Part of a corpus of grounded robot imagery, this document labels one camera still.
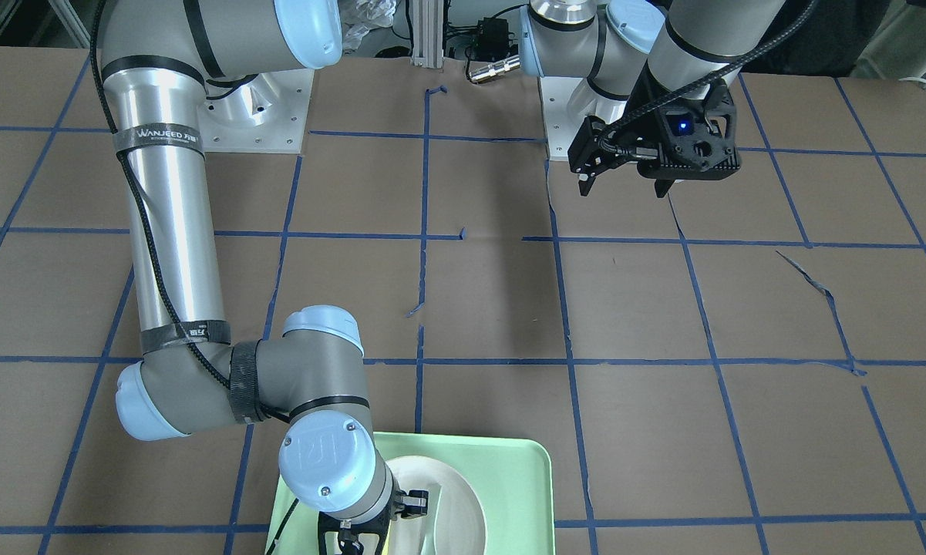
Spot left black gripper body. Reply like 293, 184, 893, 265
567, 67, 743, 183

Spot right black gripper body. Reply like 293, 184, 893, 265
317, 510, 399, 554

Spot white round plate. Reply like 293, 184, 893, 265
384, 456, 487, 554

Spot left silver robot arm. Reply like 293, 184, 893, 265
519, 1, 783, 197

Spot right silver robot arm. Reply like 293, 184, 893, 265
89, 1, 429, 554

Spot mint green tray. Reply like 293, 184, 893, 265
263, 418, 555, 554

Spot brass cylinder connector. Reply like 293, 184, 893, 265
466, 54, 521, 85

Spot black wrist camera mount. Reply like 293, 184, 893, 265
639, 81, 742, 180

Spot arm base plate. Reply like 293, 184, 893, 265
539, 76, 624, 162
198, 68, 315, 154

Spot aluminium frame post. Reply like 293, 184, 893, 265
406, 1, 448, 70

